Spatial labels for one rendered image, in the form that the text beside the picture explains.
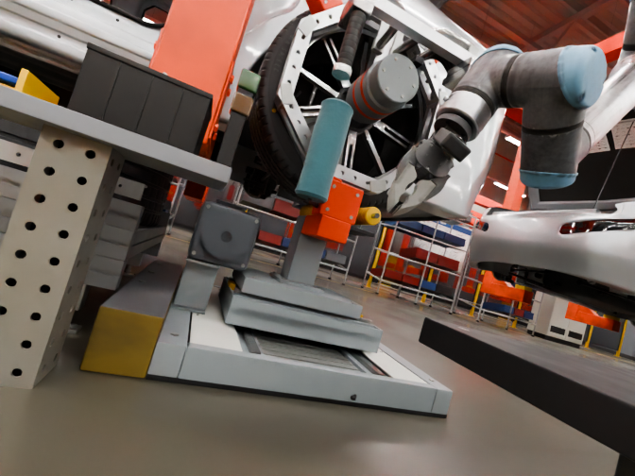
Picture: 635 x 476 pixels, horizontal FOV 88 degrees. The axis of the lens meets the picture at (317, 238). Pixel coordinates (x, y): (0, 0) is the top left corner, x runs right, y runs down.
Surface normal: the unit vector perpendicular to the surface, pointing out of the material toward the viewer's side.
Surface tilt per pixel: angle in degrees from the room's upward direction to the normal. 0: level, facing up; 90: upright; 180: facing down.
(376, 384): 90
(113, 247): 90
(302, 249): 90
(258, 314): 90
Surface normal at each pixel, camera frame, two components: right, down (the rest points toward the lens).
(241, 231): 0.33, 0.05
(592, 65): 0.51, 0.24
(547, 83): -0.84, 0.33
